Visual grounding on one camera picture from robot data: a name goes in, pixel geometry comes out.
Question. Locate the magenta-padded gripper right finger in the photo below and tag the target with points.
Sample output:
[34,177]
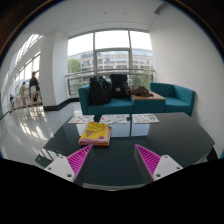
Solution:
[165,166]

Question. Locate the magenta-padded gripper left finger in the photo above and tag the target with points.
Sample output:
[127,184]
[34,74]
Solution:
[60,166]

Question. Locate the yellow orange printed towel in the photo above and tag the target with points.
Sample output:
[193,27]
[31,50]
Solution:
[95,133]

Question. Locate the white sticker sheet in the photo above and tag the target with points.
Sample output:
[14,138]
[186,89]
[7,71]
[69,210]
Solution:
[113,119]
[145,118]
[81,119]

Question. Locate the wooden sofa side table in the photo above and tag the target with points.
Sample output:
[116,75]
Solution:
[156,97]

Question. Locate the group of wooden stools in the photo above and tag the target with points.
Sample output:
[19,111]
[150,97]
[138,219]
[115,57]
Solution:
[31,98]

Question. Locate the teal sofa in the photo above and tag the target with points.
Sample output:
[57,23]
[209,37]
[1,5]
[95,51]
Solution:
[113,108]

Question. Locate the brown jacket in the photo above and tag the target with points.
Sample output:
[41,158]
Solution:
[141,90]

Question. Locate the person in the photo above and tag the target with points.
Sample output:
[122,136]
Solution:
[23,91]
[34,85]

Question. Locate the large black backpack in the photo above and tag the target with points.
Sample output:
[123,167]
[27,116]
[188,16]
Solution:
[99,90]

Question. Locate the black backpack with white label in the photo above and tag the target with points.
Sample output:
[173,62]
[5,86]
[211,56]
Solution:
[119,85]

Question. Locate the metal balcony railing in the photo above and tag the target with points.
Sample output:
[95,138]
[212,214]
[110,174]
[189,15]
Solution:
[78,74]

